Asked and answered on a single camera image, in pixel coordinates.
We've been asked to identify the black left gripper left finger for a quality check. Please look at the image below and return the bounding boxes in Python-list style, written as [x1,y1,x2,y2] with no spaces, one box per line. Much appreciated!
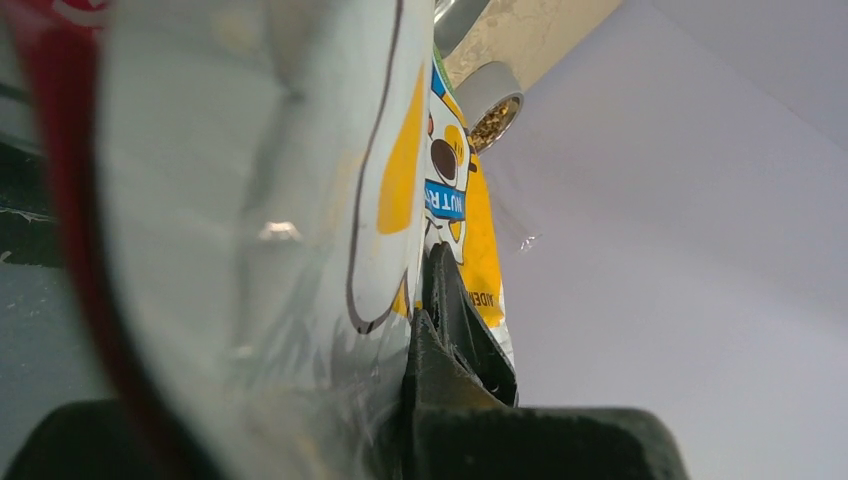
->
[3,399,198,479]

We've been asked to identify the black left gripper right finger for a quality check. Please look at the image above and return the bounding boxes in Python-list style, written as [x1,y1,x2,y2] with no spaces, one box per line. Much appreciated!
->
[403,243,688,479]

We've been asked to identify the pet food bag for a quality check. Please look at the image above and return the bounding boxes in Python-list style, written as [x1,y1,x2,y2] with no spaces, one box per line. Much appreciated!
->
[0,0,517,480]

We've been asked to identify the grey metal scoop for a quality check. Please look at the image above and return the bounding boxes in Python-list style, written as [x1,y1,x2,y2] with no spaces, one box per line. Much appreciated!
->
[434,0,490,58]

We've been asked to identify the grey double pet bowl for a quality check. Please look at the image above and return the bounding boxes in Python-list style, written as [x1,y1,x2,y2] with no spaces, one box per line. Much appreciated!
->
[455,61,524,154]

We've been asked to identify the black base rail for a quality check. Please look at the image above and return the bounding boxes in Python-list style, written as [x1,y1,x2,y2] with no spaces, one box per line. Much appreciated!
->
[1,80,64,268]

